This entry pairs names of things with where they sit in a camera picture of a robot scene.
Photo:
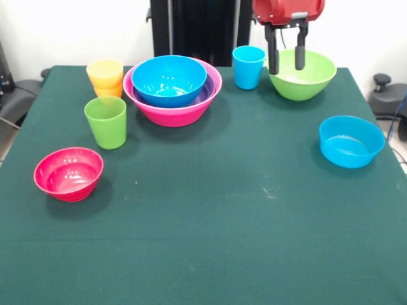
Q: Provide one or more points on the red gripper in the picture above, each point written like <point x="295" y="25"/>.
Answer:
<point x="286" y="9"/>

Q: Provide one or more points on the green bowl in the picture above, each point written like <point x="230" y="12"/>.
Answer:
<point x="302" y="85"/>

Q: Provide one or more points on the purple bowl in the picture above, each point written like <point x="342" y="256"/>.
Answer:
<point x="208" y="93"/>

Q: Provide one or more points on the large blue bowl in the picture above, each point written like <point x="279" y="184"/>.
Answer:
<point x="168" y="79"/>

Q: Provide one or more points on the large pink bowl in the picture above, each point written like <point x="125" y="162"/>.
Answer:
<point x="175" y="117"/>

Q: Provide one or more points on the blue cup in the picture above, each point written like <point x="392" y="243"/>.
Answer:
<point x="248" y="73"/>

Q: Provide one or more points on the small translucent blue bowl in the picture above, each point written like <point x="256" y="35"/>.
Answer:
<point x="351" y="149"/>

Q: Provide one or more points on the orange cup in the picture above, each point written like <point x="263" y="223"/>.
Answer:
<point x="108" y="92"/>

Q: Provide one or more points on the yellow cup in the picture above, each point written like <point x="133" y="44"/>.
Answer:
<point x="105" y="68"/>

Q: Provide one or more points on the green cup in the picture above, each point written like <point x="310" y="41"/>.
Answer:
<point x="106" y="130"/>

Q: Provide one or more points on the dark green tablecloth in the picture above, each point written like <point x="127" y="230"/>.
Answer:
<point x="203" y="254"/>

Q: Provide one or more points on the small pink bowl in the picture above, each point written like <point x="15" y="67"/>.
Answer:
<point x="68" y="174"/>

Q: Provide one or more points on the grey pedestal foot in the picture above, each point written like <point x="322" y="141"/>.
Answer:
<point x="19" y="95"/>
<point x="386" y="101"/>

